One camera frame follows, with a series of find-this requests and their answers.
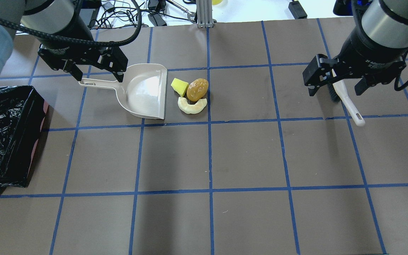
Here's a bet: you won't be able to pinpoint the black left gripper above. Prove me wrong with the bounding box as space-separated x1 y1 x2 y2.
38 45 128 83

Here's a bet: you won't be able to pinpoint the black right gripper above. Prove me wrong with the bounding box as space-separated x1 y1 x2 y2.
302 54 407 97

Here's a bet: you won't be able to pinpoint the white brush black bristles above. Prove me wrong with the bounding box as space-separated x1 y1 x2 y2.
328 80 365 126

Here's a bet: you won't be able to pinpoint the beige plastic dustpan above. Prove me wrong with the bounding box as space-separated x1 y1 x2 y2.
78 63 168 120

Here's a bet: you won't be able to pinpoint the yellow sponge piece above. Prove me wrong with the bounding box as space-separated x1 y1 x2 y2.
171 78 189 97

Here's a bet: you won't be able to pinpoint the pale curved bread slice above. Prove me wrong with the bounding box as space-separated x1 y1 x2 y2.
177 97 208 114

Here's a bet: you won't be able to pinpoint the brown potato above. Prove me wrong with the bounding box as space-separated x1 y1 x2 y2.
186 79 209 102

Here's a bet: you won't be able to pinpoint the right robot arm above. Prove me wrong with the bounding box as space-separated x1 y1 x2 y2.
302 0 408 102

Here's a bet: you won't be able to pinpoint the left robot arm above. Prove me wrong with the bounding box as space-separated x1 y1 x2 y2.
0 0 128 82

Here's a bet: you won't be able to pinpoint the bin with black bag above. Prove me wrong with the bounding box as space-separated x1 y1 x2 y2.
0 85 49 195

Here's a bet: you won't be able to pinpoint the black power adapter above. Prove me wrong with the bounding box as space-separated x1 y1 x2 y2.
288 0 307 19

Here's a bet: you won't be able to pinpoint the tangled black cables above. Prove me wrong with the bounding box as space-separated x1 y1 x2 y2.
84 0 196 29

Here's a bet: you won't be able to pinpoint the aluminium frame post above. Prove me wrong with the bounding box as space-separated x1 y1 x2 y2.
196 0 215 29

